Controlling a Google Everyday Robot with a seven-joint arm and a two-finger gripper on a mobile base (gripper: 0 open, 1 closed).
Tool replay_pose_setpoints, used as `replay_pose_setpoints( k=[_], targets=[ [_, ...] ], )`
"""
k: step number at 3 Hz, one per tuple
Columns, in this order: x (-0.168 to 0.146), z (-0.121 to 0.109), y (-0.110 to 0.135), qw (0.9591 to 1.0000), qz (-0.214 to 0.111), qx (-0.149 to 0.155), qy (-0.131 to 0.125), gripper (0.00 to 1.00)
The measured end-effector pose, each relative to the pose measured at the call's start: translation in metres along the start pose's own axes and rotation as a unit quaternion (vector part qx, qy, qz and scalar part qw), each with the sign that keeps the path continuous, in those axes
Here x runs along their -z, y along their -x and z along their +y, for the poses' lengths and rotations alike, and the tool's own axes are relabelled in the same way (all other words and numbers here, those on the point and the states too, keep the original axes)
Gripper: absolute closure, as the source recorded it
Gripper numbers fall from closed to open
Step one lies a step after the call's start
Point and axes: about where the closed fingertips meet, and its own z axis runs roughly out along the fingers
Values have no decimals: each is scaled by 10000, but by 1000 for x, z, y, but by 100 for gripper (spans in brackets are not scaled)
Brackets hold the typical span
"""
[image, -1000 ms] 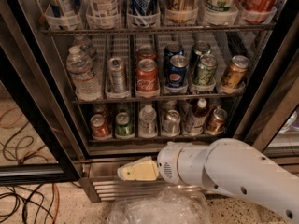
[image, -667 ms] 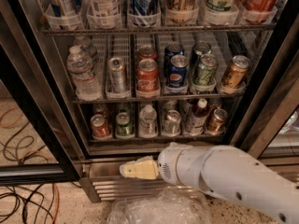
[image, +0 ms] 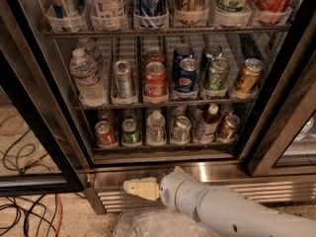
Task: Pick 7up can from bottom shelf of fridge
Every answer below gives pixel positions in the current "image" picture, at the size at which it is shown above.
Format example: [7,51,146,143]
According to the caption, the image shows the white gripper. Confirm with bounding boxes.
[123,166,195,210]

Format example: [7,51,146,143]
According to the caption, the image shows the silver can bottom shelf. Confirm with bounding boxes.
[171,116,191,144]

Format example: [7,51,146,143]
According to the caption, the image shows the silver can shelf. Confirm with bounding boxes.
[171,116,191,144]
[114,60,134,99]

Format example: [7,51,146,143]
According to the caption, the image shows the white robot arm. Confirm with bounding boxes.
[123,167,316,237]

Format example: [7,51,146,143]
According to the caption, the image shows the green 7up can bottom shelf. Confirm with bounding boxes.
[121,118,140,145]

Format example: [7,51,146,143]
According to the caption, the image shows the small water bottle bottom shelf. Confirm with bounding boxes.
[146,111,165,146]

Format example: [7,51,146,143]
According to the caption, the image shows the steel fridge base grille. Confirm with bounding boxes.
[84,162,316,214]

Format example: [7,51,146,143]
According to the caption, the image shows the red can bottom shelf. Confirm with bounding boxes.
[95,120,117,146]

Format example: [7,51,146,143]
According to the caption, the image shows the amber tea bottle bottom shelf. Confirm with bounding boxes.
[195,104,220,143]

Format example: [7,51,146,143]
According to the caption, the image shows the brown can bottom shelf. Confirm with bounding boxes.
[217,115,240,140]

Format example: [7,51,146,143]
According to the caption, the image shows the front red coca-cola can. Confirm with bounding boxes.
[144,62,167,98]

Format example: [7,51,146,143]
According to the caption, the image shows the red coca-cola can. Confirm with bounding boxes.
[145,46,166,64]
[144,62,167,98]

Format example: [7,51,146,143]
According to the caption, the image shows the front blue pepsi can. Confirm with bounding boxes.
[176,57,198,93]

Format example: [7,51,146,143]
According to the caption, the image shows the blue pepsi can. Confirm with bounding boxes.
[176,57,198,93]
[173,43,194,66]

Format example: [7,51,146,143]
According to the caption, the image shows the front green can middle shelf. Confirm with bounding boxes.
[203,57,230,91]

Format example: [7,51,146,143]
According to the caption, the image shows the front water bottle middle shelf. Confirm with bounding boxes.
[70,48,107,107]

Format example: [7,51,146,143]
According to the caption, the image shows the silver can middle shelf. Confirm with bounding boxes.
[114,60,134,99]

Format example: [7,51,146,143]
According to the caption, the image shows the rear red coca-cola can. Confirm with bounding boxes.
[145,46,166,64]

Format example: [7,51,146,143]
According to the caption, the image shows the left fridge door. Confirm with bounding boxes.
[0,0,89,196]

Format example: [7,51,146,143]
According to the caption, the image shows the fridge door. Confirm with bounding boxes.
[0,0,89,196]
[247,15,316,177]

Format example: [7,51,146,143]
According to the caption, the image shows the right fridge door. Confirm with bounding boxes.
[247,15,316,177]

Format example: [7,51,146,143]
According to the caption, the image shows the rear blue pepsi can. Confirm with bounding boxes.
[173,43,194,66]

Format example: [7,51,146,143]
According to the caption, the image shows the rear green can middle shelf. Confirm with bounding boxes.
[200,43,223,67]

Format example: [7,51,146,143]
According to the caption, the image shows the gold brown can middle shelf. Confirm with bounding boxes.
[233,58,264,94]

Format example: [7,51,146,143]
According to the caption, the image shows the rear water bottle middle shelf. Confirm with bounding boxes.
[77,38,104,67]

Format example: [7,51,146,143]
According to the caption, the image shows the blue pepsi bottle top shelf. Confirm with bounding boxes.
[137,0,166,29]

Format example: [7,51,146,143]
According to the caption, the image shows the brown bottle top shelf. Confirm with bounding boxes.
[174,0,208,26]

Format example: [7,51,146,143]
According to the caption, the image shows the white label bottle top shelf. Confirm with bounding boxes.
[92,0,126,31]

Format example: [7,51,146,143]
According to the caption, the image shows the leftmost bottle top shelf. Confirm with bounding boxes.
[46,0,87,33]

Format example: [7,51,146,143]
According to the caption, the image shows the red coca-cola bottle top shelf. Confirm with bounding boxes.
[252,0,291,26]

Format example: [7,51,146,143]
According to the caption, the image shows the clear plastic bag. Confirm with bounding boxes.
[114,208,217,237]

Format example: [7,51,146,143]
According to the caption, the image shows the black cables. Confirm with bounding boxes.
[0,128,60,237]

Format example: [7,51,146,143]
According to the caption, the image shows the orange cable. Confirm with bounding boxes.
[0,112,63,237]

